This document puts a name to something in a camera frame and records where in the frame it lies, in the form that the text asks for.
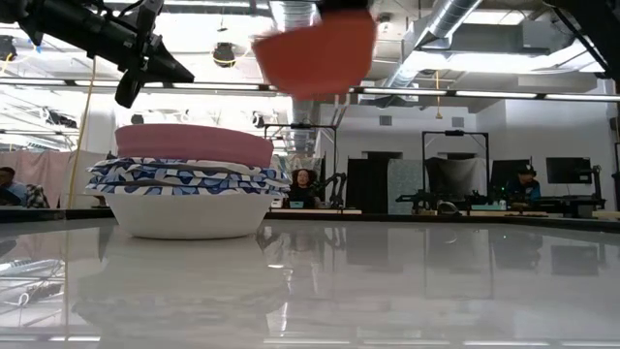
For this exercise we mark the black computer monitor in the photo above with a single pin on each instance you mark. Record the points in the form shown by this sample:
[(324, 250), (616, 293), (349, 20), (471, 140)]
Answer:
[(501, 172), (569, 169)]

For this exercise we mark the plaid fabric item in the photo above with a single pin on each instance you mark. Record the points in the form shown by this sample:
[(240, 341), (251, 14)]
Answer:
[(38, 196)]

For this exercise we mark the dark ceiling dome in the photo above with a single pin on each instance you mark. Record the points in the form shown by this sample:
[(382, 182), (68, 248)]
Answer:
[(224, 55)]

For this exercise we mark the silver ventilation duct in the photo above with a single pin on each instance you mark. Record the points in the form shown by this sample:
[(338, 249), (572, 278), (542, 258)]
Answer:
[(448, 14), (295, 17)]

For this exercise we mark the grey cloth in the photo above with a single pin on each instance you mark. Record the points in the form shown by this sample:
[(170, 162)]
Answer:
[(455, 177)]

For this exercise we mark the background black robot arm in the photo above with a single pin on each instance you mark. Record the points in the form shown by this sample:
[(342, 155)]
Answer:
[(336, 186), (426, 199)]

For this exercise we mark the pink curtain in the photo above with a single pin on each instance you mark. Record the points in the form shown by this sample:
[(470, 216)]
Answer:
[(48, 169)]

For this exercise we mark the black panel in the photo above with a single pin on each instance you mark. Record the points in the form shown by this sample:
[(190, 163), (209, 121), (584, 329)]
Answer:
[(365, 186)]

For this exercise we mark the person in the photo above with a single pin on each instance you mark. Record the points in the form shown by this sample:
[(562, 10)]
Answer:
[(525, 189), (301, 191), (12, 189)]

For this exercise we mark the long white light strip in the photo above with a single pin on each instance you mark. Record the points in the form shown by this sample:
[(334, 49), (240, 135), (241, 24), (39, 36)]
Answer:
[(412, 91)]

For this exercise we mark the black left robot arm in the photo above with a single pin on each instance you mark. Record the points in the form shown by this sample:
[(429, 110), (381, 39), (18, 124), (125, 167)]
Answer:
[(72, 24)]

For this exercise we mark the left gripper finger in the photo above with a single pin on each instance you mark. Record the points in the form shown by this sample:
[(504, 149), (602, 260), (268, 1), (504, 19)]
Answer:
[(167, 68)]

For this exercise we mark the black metal table frame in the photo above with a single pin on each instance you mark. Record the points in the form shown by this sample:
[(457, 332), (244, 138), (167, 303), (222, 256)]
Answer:
[(436, 219)]

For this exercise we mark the pink plastic bowl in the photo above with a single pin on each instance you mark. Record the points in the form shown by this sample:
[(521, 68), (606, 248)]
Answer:
[(194, 145)]

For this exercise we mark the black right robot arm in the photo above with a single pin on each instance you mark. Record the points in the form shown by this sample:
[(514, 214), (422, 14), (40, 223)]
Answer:
[(600, 24)]

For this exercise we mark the teal patterned panel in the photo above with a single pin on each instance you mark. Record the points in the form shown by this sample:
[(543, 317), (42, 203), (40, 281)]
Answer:
[(404, 186)]

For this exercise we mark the orange plastic bowl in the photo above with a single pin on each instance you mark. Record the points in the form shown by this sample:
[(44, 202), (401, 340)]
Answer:
[(315, 58)]

